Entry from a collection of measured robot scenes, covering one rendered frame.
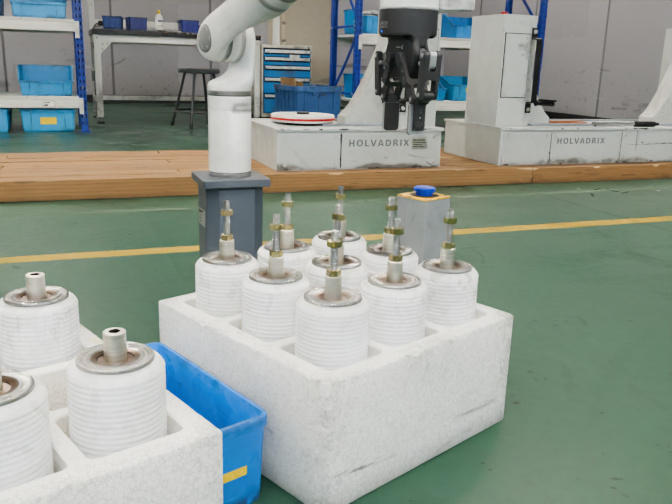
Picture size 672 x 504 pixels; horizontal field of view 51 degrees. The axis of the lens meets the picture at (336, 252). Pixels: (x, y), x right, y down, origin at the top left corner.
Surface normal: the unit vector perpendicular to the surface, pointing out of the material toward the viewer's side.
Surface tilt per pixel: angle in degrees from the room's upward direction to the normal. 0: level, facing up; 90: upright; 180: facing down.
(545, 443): 0
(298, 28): 90
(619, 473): 0
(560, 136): 90
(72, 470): 0
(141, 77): 90
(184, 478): 90
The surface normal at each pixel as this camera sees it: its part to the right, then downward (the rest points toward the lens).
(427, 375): 0.68, 0.21
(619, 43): -0.93, 0.07
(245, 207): 0.36, 0.25
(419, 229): -0.73, 0.15
